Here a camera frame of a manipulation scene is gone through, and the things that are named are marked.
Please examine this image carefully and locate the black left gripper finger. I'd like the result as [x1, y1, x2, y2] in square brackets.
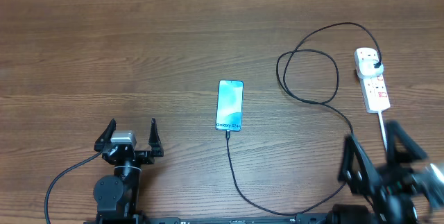
[148, 118, 164, 157]
[94, 119, 117, 152]

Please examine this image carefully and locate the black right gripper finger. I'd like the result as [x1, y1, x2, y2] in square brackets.
[385, 121, 428, 164]
[338, 135, 381, 196]

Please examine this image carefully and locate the blue screen smartphone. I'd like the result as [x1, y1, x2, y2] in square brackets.
[216, 80, 244, 132]

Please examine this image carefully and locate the black USB charging cable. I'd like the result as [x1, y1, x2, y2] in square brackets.
[225, 21, 383, 217]

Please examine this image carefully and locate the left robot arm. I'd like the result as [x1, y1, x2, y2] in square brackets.
[93, 119, 164, 223]

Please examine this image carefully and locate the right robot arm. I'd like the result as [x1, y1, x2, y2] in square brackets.
[325, 121, 443, 223]

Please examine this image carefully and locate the white round charger plug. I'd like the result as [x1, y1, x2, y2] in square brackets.
[357, 60, 384, 79]

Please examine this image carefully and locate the white power strip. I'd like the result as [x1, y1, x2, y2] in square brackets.
[354, 47, 391, 113]

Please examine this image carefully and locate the white power strip cord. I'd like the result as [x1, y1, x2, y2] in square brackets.
[377, 111, 389, 152]

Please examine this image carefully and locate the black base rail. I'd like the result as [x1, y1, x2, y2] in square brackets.
[148, 213, 327, 224]

